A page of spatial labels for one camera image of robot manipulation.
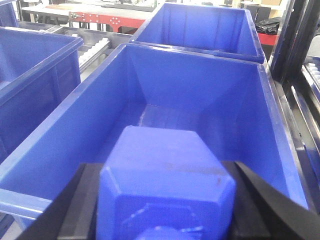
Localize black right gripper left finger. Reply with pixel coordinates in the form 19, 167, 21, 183
17, 163, 103, 240

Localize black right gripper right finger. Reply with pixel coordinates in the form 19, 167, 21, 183
222, 161, 320, 240

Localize blue bottle-shaped part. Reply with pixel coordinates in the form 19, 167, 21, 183
96, 126, 236, 240

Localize blue bin left side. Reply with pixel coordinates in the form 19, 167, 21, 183
0, 27, 83, 161

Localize white roller conveyor track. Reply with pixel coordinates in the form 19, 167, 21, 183
78, 38, 110, 66

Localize blue bin behind target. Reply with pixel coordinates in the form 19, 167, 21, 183
129, 2, 265, 64

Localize red metal workbench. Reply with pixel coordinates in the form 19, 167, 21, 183
68, 11, 148, 33

